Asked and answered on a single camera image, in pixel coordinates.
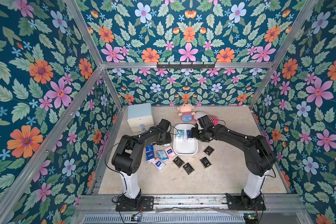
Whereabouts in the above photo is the dark blue Tempo tissue pack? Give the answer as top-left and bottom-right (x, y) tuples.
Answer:
(186, 130), (194, 141)

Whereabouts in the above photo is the white plastic storage box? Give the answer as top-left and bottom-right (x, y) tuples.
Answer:
(173, 124), (198, 156)

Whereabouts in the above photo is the blue cartoon tissue pack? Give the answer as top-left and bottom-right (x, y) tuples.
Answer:
(146, 145), (154, 152)

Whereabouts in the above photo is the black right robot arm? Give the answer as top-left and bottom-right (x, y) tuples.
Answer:
(189, 115), (275, 201)

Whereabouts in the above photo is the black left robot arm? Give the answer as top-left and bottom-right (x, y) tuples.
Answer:
(112, 119), (172, 200)

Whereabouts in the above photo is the white pink plush toy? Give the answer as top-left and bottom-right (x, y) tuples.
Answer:
(193, 112), (219, 125)

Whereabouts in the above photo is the black Face tissue pack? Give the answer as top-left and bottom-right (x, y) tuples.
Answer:
(203, 146), (214, 156)
(200, 157), (211, 169)
(183, 163), (195, 175)
(173, 156), (185, 168)

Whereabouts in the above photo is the pink Tempo tissue pack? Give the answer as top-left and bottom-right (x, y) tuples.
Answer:
(164, 147), (176, 159)

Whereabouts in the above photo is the light blue Cinnamoroll tissue pack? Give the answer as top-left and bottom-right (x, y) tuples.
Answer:
(157, 150), (169, 161)

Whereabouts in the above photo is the small blue-top drawer cabinet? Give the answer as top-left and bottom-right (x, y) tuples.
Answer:
(127, 103), (154, 133)

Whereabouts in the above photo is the baby doll plush toy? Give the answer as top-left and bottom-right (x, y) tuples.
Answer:
(177, 102), (195, 123)

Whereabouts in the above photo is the pink white Tempo pack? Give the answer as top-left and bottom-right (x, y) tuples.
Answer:
(152, 158), (165, 171)

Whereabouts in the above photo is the black wall hook rail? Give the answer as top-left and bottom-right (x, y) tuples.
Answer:
(156, 62), (216, 70)

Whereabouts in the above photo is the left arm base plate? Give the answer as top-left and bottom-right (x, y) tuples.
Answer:
(115, 196), (155, 212)

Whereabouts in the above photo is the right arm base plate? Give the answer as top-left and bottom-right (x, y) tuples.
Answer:
(225, 191), (266, 211)

